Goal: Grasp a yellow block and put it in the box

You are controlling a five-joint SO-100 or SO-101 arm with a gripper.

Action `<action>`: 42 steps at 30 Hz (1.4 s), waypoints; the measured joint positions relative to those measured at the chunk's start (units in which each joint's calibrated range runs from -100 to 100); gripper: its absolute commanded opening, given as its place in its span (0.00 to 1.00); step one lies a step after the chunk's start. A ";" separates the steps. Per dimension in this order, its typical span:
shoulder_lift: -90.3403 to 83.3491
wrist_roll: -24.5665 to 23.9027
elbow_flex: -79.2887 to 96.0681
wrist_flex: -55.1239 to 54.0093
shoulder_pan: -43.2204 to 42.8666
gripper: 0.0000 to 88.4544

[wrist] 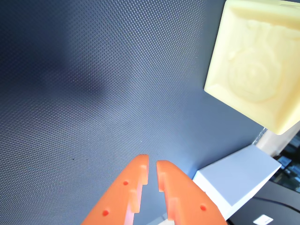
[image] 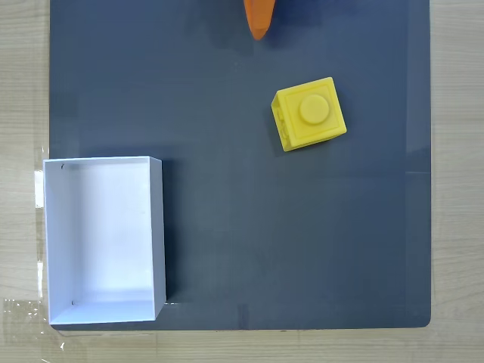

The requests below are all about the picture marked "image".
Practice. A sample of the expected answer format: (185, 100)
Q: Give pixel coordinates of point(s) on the yellow toy building block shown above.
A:
(312, 113)

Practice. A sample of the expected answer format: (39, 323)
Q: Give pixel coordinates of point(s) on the clear tape patch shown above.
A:
(22, 317)

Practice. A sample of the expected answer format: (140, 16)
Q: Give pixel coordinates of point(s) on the dark grey table mat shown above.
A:
(264, 227)

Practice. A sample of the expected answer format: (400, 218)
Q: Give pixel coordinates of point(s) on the white open cardboard box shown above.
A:
(106, 234)

